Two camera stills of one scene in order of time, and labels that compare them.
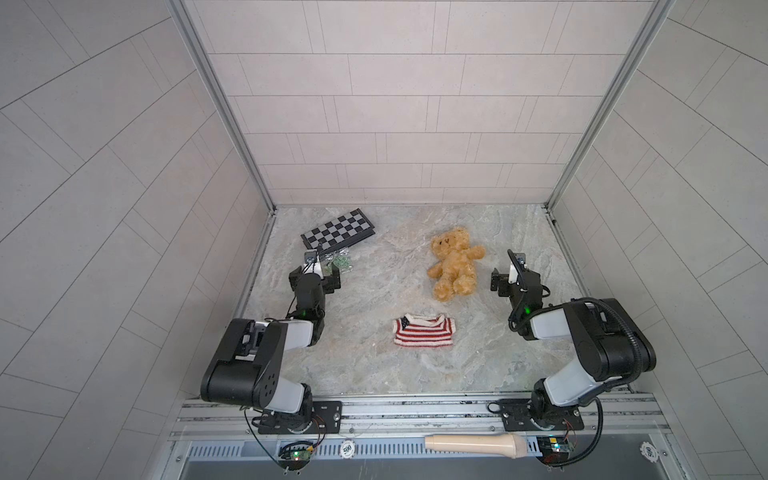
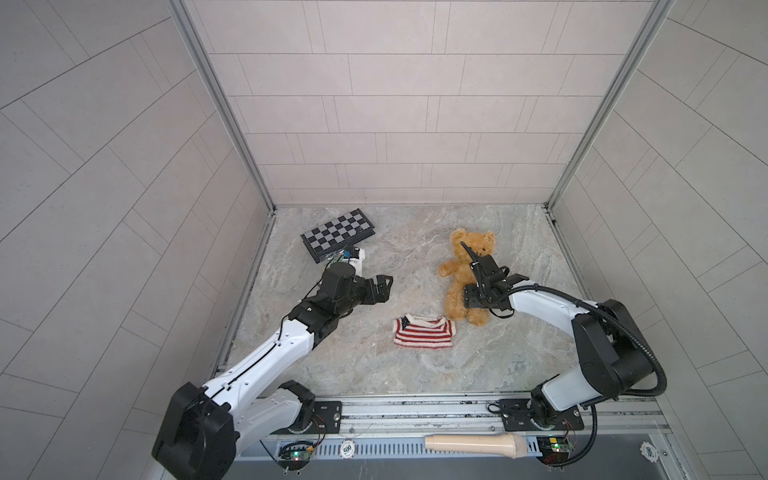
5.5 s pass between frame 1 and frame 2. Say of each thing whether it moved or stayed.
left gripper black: moved
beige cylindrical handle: stayed
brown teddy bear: moved
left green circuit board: stayed
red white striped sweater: stayed
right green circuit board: stayed
